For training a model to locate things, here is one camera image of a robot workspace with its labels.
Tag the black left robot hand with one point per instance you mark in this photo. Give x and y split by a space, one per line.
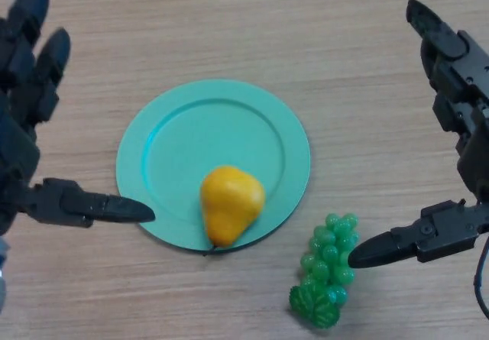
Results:
19 126

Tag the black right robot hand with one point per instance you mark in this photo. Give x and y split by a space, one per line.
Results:
470 126

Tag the yellow pear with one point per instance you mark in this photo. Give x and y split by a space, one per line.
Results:
229 202

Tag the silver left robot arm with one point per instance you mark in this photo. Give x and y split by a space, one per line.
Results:
2 275

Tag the green round plate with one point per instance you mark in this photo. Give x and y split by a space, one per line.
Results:
214 133

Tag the green grape bunch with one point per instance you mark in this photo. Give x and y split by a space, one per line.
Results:
322 267

